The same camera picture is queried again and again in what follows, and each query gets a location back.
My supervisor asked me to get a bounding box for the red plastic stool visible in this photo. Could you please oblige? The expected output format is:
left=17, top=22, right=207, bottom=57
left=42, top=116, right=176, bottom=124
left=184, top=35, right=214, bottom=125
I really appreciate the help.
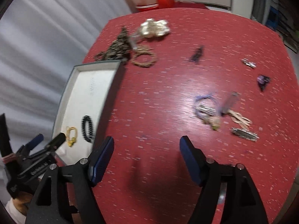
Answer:
left=135, top=4, right=160, bottom=13

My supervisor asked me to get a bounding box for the yellow hair tie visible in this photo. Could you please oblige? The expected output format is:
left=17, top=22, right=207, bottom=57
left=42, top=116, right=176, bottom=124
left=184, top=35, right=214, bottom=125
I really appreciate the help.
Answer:
left=65, top=126, right=78, bottom=148

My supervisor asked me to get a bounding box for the small black hair clip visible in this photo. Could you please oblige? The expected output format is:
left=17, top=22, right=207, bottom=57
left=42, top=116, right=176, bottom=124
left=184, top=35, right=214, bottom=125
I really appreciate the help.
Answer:
left=189, top=45, right=205, bottom=64

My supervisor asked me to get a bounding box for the beige bow hair clip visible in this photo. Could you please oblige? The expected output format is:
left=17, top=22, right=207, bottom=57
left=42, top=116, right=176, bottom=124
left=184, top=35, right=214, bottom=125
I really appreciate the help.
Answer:
left=228, top=111, right=253, bottom=130

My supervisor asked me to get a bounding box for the person's left hand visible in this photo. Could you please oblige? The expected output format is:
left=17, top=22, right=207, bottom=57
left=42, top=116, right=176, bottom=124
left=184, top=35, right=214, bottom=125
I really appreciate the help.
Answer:
left=10, top=190, right=35, bottom=215

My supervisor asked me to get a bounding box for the long plain metal hair clip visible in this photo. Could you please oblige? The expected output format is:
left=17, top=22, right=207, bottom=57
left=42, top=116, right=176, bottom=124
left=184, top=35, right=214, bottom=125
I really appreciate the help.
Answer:
left=197, top=106, right=218, bottom=115

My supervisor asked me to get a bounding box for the purple flower hair tie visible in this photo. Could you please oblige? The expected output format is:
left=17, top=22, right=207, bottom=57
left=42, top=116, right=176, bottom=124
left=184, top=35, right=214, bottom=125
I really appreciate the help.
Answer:
left=193, top=93, right=222, bottom=130

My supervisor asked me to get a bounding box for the silver zigzag hair clip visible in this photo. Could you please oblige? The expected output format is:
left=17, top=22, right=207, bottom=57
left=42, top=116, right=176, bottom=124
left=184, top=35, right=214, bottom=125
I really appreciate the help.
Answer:
left=231, top=127, right=260, bottom=143

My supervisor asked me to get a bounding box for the cluttered storage rack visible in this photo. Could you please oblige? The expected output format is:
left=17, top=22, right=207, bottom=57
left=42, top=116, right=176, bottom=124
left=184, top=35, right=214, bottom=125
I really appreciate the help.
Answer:
left=251, top=0, right=299, bottom=52

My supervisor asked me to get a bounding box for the white dotted scrunchie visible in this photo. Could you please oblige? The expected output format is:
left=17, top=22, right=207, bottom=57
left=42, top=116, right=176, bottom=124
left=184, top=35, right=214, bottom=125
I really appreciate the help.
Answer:
left=138, top=18, right=170, bottom=39

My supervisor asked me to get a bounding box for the leopard print scrunchie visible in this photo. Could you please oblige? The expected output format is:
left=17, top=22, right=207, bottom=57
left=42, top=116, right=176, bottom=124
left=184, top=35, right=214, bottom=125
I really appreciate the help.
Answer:
left=103, top=27, right=132, bottom=63

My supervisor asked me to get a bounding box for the small silver charm clip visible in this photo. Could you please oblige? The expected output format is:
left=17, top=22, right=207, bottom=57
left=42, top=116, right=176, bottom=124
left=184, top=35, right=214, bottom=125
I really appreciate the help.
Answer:
left=242, top=58, right=257, bottom=69

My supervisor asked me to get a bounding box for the black coil hair tie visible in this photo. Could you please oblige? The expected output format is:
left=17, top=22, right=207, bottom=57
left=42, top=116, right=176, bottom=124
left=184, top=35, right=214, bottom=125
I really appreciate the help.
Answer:
left=81, top=115, right=94, bottom=143

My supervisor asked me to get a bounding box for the clear plastic hair claw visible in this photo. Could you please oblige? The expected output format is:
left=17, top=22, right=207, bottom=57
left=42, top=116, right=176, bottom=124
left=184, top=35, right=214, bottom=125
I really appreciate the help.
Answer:
left=130, top=34, right=141, bottom=50

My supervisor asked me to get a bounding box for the brown braided hair tie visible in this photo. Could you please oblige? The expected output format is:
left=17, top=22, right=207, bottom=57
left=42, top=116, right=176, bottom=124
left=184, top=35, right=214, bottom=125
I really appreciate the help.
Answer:
left=131, top=44, right=156, bottom=68

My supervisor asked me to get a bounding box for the grey jewelry tray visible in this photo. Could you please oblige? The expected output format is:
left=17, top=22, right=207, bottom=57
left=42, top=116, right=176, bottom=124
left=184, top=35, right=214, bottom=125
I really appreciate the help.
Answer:
left=53, top=60, right=125, bottom=153

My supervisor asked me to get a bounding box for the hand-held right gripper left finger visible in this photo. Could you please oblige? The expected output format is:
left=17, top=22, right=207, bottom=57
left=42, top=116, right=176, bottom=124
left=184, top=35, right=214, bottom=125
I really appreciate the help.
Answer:
left=24, top=136, right=115, bottom=224

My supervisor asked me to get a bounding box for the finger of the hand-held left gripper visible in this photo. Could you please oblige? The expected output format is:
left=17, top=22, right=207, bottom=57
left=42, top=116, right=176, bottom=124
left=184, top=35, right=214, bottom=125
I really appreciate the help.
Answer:
left=23, top=134, right=45, bottom=150
left=43, top=133, right=67, bottom=153

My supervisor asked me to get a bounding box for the person's left forearm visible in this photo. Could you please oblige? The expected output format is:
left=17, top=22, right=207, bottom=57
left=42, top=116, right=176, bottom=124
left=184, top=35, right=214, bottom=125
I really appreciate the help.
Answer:
left=4, top=198, right=27, bottom=223

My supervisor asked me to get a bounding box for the black purple claw clip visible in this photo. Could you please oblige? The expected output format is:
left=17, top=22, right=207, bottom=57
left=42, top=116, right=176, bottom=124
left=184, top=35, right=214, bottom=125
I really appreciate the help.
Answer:
left=257, top=75, right=271, bottom=92

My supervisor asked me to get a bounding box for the brown spiral hair tie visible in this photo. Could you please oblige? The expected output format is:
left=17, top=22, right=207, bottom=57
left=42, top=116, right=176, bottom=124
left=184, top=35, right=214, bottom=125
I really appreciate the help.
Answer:
left=93, top=51, right=107, bottom=61

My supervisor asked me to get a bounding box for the white curtain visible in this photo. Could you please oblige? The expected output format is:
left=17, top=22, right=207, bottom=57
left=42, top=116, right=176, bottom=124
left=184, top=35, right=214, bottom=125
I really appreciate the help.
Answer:
left=0, top=0, right=132, bottom=168

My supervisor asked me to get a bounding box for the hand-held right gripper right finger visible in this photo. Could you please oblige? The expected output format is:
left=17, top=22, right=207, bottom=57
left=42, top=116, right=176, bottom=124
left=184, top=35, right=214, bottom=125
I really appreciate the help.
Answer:
left=179, top=135, right=269, bottom=224

